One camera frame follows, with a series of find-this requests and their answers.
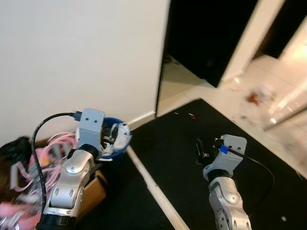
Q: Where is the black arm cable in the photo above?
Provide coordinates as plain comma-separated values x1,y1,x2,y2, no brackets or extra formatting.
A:
225,147,275,212
31,111,83,214

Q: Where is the brown cardboard box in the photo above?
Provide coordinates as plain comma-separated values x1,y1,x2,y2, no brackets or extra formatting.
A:
71,160,107,221

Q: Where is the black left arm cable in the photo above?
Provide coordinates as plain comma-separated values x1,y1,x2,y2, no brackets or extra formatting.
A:
31,111,83,214

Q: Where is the dark fuzzy bundle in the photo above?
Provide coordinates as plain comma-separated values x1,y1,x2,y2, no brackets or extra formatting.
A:
0,136,35,169

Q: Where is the red snack wrapper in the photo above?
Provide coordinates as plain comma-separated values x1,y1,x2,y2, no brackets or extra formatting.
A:
247,91,262,104

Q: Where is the blue rubbish bin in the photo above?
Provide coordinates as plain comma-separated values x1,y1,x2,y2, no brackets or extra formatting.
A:
98,117,133,160

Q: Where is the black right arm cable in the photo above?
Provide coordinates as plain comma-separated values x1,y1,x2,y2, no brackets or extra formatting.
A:
225,147,275,212

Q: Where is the white paper trash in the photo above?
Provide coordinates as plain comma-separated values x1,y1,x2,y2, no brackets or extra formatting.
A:
113,123,132,147

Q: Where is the long white strip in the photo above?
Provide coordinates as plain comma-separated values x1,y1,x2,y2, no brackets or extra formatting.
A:
125,146,190,230

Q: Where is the black floor mat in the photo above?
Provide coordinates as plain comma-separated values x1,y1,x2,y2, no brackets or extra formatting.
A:
88,98,307,230

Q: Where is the pink cable bundle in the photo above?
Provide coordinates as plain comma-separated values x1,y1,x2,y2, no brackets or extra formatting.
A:
12,131,80,193

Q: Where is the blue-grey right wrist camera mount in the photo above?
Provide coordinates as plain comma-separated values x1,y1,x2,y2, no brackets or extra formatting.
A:
211,135,248,173

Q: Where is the white crumpled tissue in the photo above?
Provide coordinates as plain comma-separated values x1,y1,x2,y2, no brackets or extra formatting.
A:
256,86,276,99

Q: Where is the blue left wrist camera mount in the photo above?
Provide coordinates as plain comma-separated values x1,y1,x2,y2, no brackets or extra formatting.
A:
77,108,106,155

